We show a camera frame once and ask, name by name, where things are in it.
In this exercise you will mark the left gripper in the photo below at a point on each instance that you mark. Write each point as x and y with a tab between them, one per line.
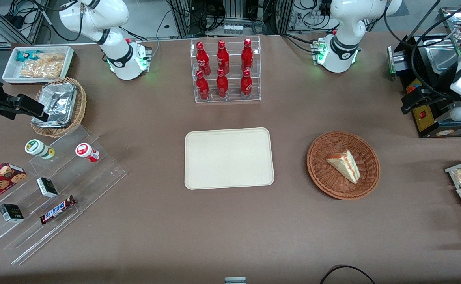
444	84

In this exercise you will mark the triangular sandwich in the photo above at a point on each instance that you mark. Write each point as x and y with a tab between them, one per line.
346	165

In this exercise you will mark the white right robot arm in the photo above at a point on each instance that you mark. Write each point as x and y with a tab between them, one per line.
96	19

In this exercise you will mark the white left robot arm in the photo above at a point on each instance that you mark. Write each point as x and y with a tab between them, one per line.
342	43

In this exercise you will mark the light wicker basket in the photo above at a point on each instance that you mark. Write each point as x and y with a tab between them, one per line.
81	106

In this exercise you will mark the brown wicker basket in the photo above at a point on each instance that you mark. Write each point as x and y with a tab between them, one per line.
325	177

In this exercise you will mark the beige plastic tray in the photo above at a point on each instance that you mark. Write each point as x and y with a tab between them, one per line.
229	158

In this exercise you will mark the red emergency stop button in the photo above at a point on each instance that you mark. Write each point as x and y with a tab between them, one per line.
412	87

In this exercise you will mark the aluminium foil container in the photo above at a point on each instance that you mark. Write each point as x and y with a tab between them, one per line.
56	104

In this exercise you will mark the green lid small bottle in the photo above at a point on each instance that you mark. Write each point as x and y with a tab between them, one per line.
37	148

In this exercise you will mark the clear bag of chips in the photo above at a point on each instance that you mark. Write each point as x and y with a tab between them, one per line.
45	67

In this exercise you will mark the grey metal box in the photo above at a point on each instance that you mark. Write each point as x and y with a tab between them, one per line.
396	59

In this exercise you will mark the white rectangular snack bin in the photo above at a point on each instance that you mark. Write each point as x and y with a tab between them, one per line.
11	67

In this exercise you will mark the black food warmer machine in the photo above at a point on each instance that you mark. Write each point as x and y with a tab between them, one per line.
435	55

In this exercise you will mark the teal snack packet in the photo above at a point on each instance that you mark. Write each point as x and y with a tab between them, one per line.
27	55

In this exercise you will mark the red lid small bottle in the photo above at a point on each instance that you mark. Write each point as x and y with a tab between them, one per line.
85	151

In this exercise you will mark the small black box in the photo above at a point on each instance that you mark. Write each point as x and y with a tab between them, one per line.
47	187
11	213

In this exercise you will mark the clear acrylic stepped shelf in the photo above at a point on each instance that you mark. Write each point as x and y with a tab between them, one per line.
76	185

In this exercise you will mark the Snickers chocolate bar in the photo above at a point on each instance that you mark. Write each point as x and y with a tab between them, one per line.
56	210

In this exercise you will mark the red soda bottle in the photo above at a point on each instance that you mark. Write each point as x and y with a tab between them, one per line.
223	58
203	59
222	85
247	57
246	85
202	87

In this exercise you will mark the clear acrylic bottle rack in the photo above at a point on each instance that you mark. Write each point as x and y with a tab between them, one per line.
232	85

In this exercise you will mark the white power strip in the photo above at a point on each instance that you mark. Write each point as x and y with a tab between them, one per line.
232	29

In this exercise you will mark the grey device edge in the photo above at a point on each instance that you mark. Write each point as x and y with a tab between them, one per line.
235	280

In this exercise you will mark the aluminium frame post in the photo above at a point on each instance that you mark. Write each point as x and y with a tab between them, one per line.
283	15
183	17

